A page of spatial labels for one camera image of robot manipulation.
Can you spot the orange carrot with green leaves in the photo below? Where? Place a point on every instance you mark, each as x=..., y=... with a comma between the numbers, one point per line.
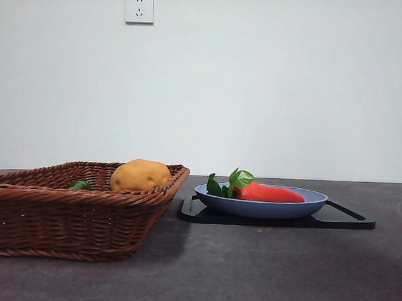
x=269, y=194

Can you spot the blue round plate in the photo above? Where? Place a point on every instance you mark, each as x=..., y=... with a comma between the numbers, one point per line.
x=261, y=208

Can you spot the yellow-brown potato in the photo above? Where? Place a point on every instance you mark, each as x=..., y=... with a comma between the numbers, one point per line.
x=140, y=175

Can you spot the green pepper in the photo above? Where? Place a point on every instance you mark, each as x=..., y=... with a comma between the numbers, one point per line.
x=81, y=185

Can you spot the brown wicker basket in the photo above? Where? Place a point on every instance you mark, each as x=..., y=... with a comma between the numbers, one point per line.
x=69, y=225

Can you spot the black flat tray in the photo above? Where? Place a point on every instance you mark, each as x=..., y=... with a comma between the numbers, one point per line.
x=344, y=221

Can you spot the white wall socket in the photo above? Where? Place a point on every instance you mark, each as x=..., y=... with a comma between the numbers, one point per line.
x=140, y=8

